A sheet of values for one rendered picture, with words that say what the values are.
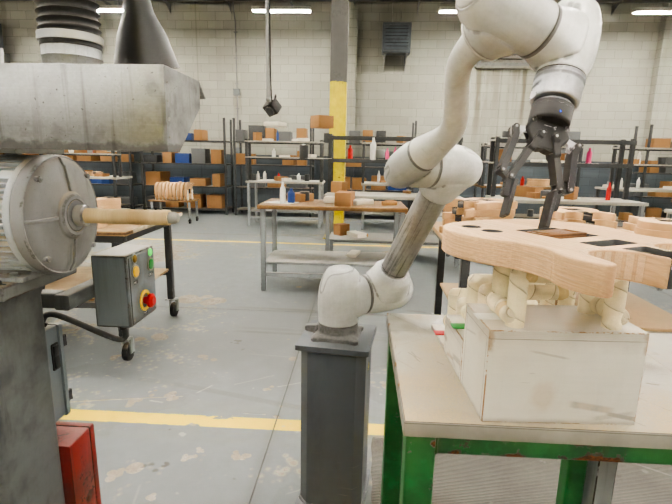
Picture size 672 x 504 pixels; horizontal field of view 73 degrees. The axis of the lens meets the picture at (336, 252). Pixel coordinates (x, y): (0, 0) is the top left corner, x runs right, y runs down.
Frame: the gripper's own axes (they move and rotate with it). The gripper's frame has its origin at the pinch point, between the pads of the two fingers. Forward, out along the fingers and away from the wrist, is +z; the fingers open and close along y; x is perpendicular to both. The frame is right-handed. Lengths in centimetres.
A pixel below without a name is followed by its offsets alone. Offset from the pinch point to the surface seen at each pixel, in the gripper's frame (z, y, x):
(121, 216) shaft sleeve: 22, 76, -16
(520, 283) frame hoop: 14.9, 0.5, 5.9
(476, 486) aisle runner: 84, -59, -122
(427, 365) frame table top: 34.1, 4.0, -22.4
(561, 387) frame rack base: 29.6, -12.6, 2.0
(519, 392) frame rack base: 32.5, -6.0, 1.2
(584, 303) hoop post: 13.5, -16.3, -3.2
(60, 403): 74, 91, -52
